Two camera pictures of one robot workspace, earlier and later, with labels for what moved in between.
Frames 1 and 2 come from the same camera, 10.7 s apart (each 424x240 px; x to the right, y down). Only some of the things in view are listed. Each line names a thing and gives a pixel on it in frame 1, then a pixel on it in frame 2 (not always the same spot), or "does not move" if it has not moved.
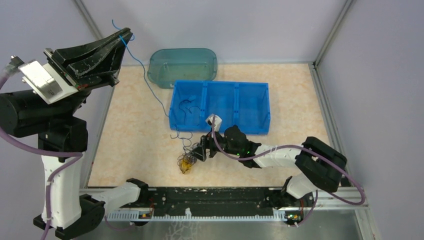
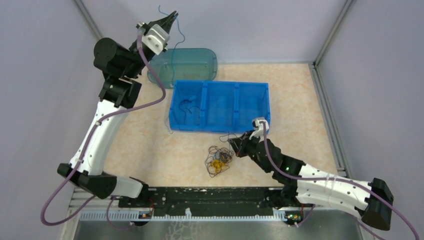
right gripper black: (207, 141) -> (239, 145)
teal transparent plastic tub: (166, 65) does not move
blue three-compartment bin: (246, 104) does not move
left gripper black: (86, 71) -> (164, 22)
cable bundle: (186, 160) -> (217, 160)
